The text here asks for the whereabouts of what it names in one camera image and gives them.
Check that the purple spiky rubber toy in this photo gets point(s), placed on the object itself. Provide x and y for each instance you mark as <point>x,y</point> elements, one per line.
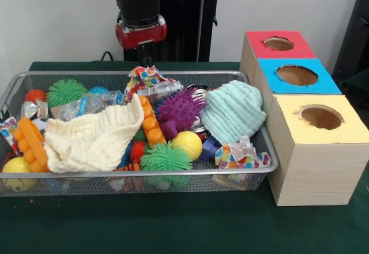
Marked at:
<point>178,109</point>

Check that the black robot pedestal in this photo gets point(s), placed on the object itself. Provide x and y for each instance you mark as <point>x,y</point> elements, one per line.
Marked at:
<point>187,20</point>

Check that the wooden box with three holes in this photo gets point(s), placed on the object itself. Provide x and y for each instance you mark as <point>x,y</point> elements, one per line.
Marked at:
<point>317,173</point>

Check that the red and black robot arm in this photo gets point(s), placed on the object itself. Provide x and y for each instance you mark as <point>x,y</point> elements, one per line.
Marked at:
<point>138,5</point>

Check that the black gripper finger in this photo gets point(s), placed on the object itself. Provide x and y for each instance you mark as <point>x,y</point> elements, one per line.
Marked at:
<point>141,56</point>
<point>148,56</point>

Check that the yellow plastic ball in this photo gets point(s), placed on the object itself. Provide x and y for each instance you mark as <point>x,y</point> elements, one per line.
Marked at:
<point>186,144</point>

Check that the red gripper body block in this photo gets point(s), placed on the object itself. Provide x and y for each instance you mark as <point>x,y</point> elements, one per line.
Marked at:
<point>141,36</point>

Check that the colourful dotted cloth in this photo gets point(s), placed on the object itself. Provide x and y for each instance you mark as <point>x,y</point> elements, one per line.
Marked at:
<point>138,78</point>
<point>230,157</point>

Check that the mint green knitted cloth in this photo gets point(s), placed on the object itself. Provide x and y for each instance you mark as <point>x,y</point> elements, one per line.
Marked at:
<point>230,109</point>

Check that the orange toy building brick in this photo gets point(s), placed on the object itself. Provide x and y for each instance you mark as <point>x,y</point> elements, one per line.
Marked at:
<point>29,141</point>
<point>151,127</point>

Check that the cream knitted cloth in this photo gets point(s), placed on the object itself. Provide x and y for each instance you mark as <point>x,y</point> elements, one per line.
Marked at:
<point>86,138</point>

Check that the green spiky rubber ball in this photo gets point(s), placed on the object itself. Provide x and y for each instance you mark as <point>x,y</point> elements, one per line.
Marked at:
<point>64,91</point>
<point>164,158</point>

